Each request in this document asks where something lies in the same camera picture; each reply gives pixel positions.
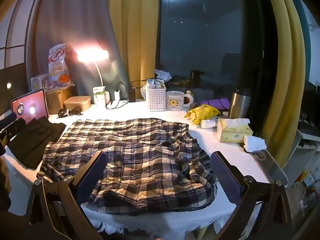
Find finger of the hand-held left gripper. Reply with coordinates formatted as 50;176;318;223
0;112;27;143

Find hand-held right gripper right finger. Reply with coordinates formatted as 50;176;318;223
211;151;293;240

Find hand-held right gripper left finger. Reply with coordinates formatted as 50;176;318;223
26;151;108;240

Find plaid pants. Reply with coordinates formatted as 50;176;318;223
36;118;217;214

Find black folded cloth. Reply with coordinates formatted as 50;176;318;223
6;116;67;169

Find white folded towel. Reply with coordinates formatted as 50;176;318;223
244;135;267;153

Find yellow tissue box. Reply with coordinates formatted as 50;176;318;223
216;118;253;143

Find cardboard box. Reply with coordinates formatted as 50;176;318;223
45;86;75;115

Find small printed card box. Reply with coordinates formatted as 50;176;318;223
30;74;50;92

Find white rolled cloth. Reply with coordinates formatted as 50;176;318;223
201;119;217;129

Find yellow plush toy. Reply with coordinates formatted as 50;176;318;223
184;104;221;125

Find brown lidded container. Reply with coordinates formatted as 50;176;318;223
64;96;92;112

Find purple mat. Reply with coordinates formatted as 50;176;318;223
199;98;230;110

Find stainless steel thermos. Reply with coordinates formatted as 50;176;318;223
227;88;252;119

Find white power strip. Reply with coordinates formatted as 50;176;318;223
106;99;130;110

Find colourful snack bag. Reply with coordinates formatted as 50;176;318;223
47;43;75;89

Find white and green carton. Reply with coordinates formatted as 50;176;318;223
93;86;110;106

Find white mug with bear print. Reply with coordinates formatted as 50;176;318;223
166;91;194;111

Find white side shelf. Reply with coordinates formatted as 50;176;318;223
282;120;320;205

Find white desk lamp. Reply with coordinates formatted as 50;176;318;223
76;50;110;90

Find grey curtain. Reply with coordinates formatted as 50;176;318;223
26;0;130;104

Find yellow curtain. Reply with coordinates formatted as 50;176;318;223
104;0;160;98
260;0;312;168

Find black coiled cable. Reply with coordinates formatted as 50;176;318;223
57;106;83;118

